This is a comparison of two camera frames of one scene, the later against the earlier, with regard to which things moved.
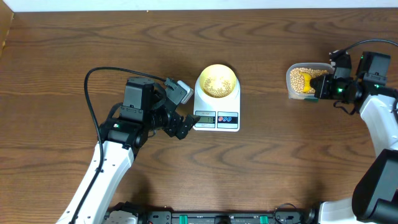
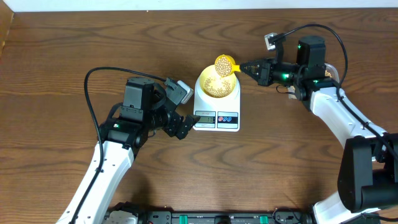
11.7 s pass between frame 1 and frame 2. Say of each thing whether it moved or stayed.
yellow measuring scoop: moved
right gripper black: moved
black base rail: stayed
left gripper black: stayed
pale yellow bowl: stayed
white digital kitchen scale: stayed
